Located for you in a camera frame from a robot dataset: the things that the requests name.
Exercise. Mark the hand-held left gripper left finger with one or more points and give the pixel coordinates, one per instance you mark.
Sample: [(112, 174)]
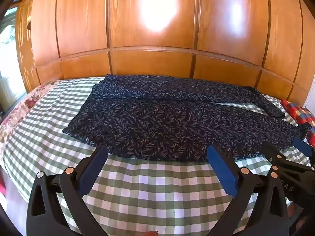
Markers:
[(94, 167)]

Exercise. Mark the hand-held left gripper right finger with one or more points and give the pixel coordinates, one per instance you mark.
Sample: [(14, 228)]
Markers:
[(221, 168)]

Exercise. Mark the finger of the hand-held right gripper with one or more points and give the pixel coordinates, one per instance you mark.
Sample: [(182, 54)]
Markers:
[(272, 153), (303, 147)]

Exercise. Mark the dark leaf-print pants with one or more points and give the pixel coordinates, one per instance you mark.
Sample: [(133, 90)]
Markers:
[(157, 123)]

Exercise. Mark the person's right hand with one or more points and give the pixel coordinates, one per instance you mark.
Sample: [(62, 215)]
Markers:
[(294, 212)]

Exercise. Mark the red plaid cloth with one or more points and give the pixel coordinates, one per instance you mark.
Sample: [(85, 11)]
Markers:
[(301, 115)]

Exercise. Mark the green checked bedsheet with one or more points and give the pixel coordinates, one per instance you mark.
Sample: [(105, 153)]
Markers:
[(137, 191)]

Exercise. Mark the floral quilt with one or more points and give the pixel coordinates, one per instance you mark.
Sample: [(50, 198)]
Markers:
[(17, 113)]

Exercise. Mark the window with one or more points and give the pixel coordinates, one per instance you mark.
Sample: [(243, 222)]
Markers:
[(8, 64)]

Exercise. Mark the wooden wardrobe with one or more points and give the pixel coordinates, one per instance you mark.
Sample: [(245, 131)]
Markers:
[(160, 34)]

